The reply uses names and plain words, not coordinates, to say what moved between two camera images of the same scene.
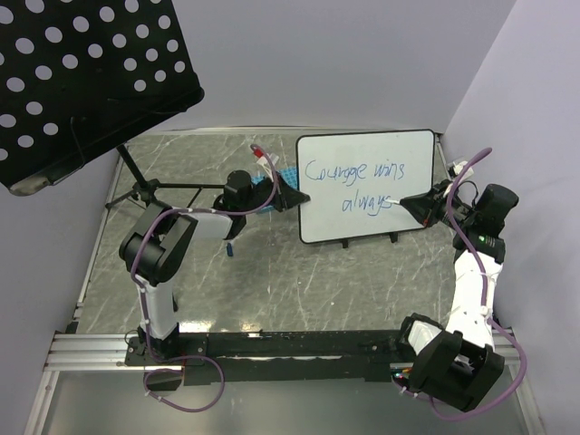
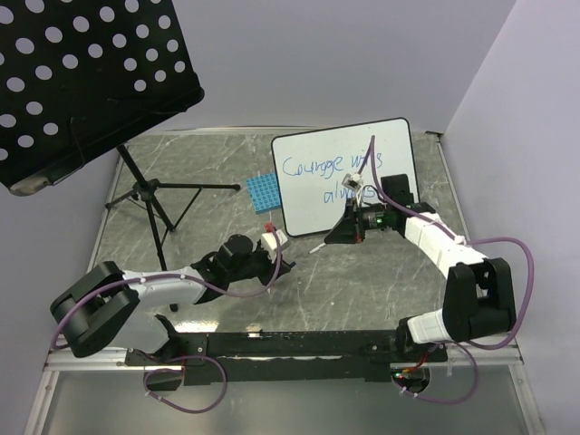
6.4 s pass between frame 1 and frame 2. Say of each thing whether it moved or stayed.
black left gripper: moved
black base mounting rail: stayed
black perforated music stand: stayed
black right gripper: moved
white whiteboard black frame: moved
